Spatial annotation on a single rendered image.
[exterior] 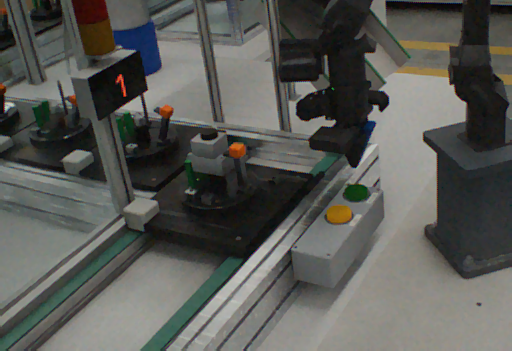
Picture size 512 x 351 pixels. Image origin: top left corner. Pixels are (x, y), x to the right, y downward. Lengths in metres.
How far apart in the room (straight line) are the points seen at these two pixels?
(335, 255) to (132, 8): 1.24
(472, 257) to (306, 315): 0.28
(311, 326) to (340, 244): 0.13
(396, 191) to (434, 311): 0.35
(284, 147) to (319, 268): 0.39
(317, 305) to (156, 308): 0.25
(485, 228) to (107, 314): 0.60
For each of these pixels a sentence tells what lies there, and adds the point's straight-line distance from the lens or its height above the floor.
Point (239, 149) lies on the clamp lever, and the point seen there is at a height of 1.07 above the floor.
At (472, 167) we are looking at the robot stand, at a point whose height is 1.06.
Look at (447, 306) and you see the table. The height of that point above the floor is 0.86.
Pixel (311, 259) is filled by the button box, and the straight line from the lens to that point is 1.06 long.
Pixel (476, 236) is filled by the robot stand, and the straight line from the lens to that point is 1.14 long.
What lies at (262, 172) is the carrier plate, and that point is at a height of 0.97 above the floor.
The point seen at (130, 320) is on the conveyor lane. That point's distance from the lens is 1.07.
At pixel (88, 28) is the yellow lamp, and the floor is 1.30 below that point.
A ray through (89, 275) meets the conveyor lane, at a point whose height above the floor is 0.95.
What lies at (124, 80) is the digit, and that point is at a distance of 1.12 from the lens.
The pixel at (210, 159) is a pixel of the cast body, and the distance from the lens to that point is 1.15.
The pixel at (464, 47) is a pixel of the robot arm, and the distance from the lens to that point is 1.05.
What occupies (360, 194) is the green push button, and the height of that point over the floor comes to 0.97.
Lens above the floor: 1.58
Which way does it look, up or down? 28 degrees down
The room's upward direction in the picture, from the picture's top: 8 degrees counter-clockwise
